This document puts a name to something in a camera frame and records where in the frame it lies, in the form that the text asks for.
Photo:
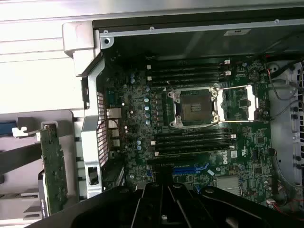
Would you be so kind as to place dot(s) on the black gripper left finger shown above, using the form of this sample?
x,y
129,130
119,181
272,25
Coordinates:
x,y
107,209

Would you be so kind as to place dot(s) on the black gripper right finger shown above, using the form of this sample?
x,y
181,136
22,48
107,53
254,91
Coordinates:
x,y
225,209

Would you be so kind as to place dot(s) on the silver chipset heat sink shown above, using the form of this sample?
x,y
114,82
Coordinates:
x,y
226,183

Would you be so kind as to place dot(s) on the blue expansion slot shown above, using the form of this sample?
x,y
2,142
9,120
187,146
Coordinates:
x,y
185,171

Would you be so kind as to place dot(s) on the grey parts rack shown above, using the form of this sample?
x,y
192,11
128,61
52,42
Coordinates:
x,y
71,154

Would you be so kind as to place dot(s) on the green Dell motherboard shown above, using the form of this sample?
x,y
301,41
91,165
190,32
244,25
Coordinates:
x,y
256,142

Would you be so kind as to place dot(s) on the silver disk bay cage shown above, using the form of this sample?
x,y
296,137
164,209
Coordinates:
x,y
282,133

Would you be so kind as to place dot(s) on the CPU socket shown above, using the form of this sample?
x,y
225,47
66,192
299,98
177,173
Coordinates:
x,y
192,107

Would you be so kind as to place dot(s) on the silver socket cover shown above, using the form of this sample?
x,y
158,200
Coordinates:
x,y
251,102

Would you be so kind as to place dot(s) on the hard disk in blue carrier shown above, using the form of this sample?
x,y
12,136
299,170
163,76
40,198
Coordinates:
x,y
7,126

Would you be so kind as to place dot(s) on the open black PC case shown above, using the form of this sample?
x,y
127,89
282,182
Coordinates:
x,y
166,45

